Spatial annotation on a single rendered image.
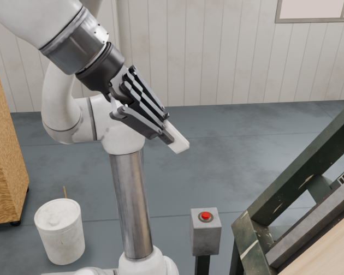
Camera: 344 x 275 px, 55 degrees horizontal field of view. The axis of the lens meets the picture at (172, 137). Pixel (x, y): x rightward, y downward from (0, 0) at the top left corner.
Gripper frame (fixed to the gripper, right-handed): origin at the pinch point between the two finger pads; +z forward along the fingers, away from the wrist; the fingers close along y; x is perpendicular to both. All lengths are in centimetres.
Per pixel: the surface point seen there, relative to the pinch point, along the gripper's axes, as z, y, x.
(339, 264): 79, 7, -6
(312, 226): 78, 22, -1
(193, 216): 70, 36, 45
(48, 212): 65, 76, 163
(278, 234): 105, 39, 22
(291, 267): 85, 12, 11
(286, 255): 85, 17, 13
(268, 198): 83, 42, 15
